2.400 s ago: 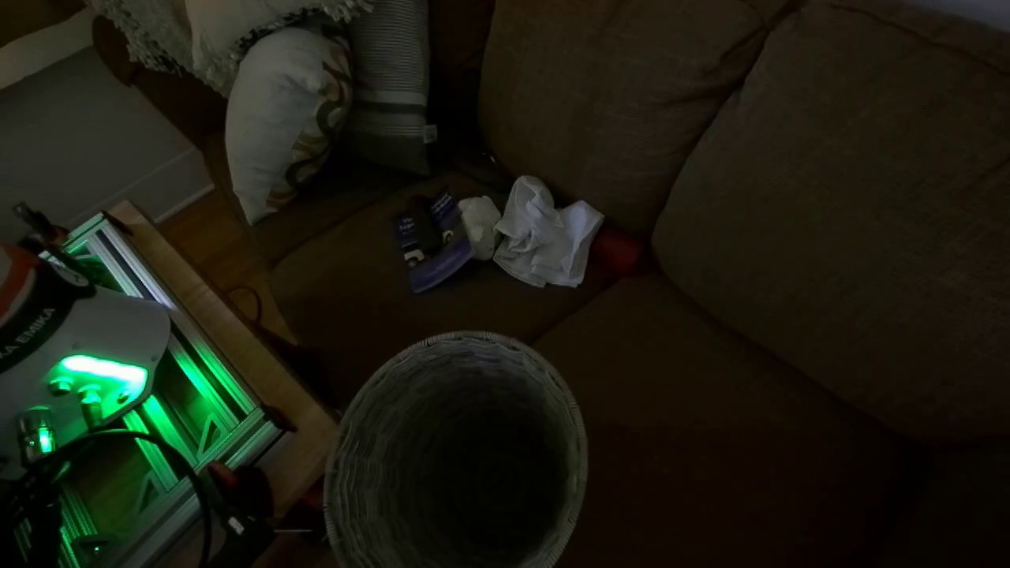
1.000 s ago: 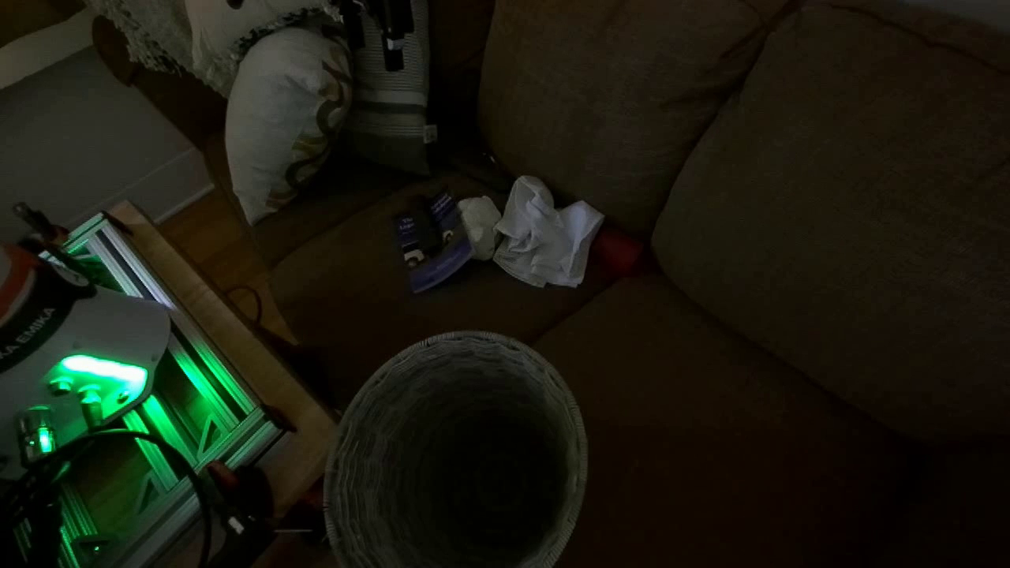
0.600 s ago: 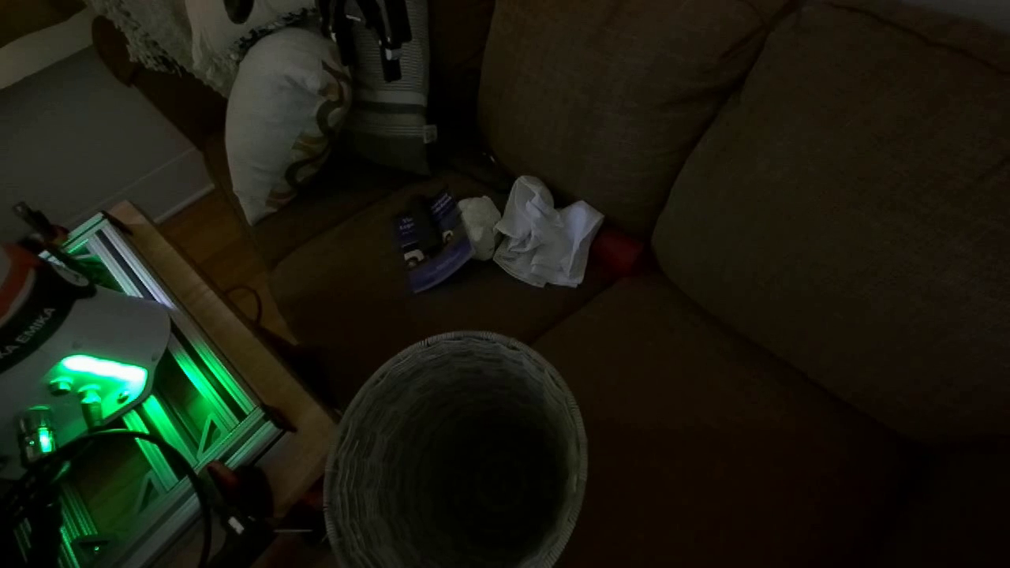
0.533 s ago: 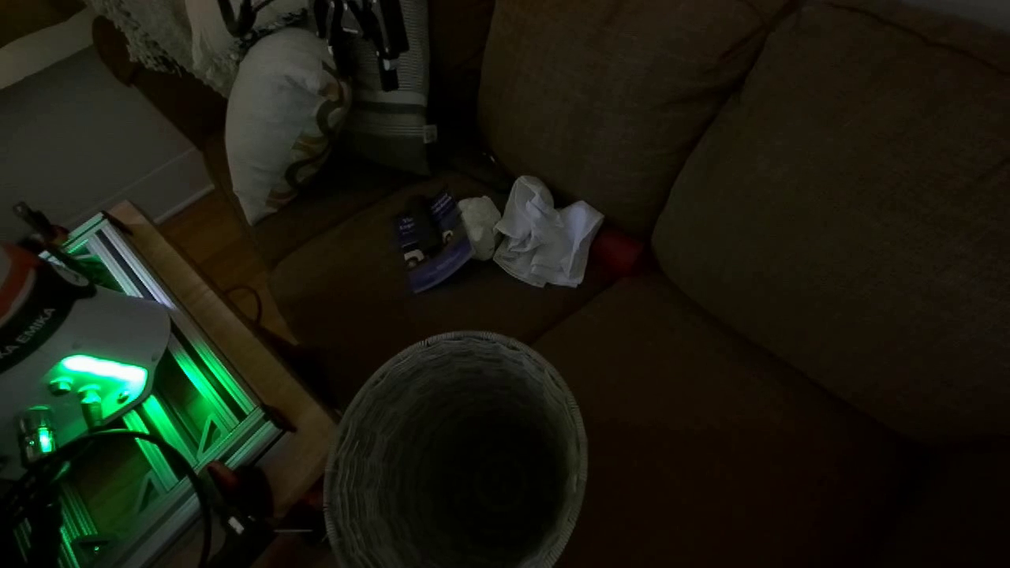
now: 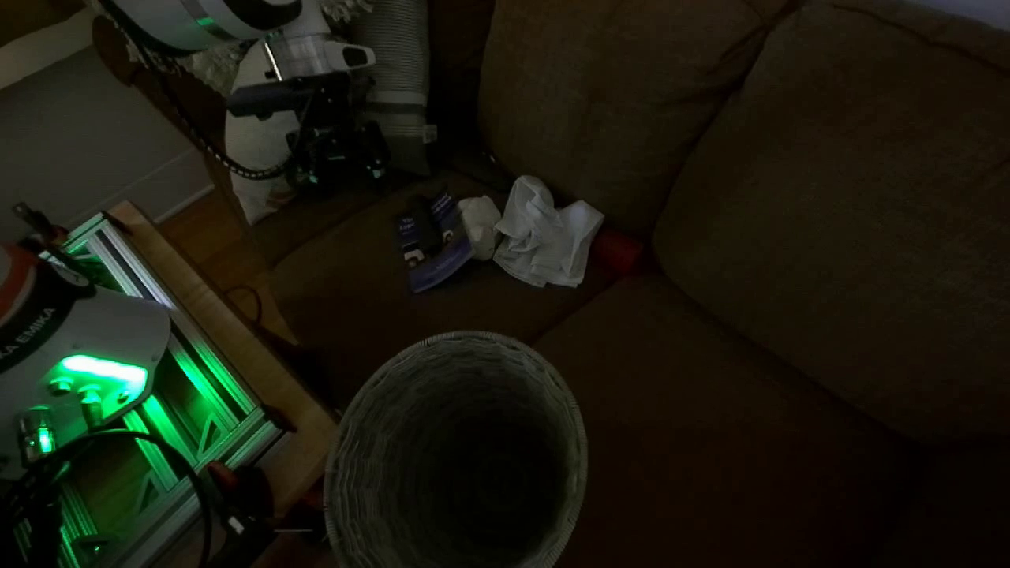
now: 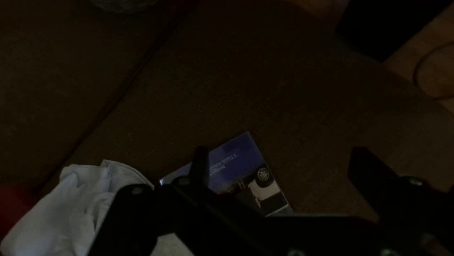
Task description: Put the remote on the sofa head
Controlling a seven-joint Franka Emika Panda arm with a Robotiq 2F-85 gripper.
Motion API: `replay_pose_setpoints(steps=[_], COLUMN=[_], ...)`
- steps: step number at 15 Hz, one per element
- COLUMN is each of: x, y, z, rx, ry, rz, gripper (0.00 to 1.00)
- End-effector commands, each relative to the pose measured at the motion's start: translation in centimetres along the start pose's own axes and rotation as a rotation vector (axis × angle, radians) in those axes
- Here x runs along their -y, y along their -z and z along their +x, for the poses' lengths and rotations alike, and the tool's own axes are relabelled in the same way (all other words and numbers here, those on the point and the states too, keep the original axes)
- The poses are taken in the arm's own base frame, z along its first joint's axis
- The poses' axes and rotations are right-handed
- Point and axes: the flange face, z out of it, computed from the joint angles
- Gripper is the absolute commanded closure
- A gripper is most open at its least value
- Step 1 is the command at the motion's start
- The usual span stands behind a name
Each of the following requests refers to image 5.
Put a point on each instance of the black remote control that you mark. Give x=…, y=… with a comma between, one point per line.
x=420, y=227

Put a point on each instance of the aluminium frame with green light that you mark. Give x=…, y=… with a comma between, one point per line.
x=211, y=388

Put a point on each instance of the brown sofa seat cushion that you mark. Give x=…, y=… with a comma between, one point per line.
x=359, y=303
x=715, y=444

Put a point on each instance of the small red object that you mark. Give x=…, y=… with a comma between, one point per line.
x=624, y=253

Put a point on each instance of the brown fabric sofa frame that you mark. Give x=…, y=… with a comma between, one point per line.
x=205, y=225

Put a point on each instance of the small white paper wad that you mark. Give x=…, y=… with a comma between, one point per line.
x=479, y=221

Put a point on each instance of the brown sofa back cushion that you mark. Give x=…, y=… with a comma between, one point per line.
x=862, y=231
x=609, y=94

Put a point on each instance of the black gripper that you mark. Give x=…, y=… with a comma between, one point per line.
x=302, y=94

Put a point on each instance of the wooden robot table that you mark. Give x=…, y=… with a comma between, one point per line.
x=225, y=325

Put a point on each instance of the white floral throw pillow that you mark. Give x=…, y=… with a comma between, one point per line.
x=256, y=146

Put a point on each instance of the white crumpled cloth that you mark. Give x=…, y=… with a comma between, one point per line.
x=547, y=238

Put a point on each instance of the round woven basket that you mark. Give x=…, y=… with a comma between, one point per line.
x=363, y=474

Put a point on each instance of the grey striped pillow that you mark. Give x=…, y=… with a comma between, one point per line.
x=404, y=64

